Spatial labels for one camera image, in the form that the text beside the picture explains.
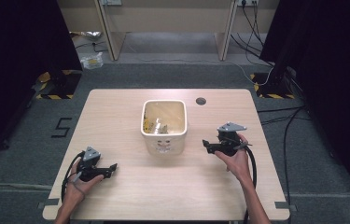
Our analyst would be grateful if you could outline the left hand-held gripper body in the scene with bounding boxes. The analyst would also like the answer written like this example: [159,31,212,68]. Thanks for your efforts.
[76,146,105,183]

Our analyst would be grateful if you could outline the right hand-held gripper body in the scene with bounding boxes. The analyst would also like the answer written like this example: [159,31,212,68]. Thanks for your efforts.
[216,121,254,157]

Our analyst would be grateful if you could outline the cream square trash bin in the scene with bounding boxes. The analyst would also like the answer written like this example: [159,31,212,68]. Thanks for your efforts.
[140,99,189,157]

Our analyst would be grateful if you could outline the person's right hand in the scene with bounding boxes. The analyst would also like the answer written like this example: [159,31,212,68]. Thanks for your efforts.
[214,133,253,184]

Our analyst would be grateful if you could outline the person's left hand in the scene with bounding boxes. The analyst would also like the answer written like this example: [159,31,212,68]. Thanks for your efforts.
[64,161,105,209]

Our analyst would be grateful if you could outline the yellow packet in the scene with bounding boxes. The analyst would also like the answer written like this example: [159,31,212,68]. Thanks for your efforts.
[142,112,154,134]

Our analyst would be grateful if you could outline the grey tape strip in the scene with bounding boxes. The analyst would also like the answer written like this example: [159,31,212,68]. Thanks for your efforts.
[273,201,298,213]
[36,198,61,210]

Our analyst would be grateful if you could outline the stand base with hazard tape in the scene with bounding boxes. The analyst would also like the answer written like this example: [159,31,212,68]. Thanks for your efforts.
[35,70,83,101]
[249,72,297,100]

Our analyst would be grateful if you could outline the clear plastic bag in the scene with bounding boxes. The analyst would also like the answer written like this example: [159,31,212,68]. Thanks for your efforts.
[79,51,105,70]

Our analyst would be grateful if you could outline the black curtain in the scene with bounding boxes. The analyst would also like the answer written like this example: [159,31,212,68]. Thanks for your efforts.
[0,0,83,166]
[259,0,350,213]

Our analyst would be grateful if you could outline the crumpled silver foil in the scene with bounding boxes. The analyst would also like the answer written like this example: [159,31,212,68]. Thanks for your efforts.
[69,30,104,42]

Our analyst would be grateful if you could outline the beige desk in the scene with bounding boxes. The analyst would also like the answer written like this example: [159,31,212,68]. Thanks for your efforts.
[55,0,281,62]

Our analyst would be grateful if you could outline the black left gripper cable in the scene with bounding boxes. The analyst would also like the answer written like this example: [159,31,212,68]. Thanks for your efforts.
[60,151,85,203]

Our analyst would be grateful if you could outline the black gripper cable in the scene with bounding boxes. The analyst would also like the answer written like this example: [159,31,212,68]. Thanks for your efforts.
[60,151,85,203]
[242,145,259,224]

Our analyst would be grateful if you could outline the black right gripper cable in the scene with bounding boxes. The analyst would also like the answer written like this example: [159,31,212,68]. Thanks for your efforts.
[242,145,259,224]

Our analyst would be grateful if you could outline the black floor cables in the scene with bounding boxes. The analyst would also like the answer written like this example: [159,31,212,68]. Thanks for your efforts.
[256,105,313,206]

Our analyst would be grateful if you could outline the black cables from wall socket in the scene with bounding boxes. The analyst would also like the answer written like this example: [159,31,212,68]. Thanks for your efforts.
[230,3,275,67]

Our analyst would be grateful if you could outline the thin black floor cable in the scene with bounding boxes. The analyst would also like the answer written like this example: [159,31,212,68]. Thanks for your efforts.
[74,40,109,53]

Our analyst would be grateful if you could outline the white wall socket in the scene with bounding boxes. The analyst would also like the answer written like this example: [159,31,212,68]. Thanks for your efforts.
[99,0,123,7]
[236,0,260,7]

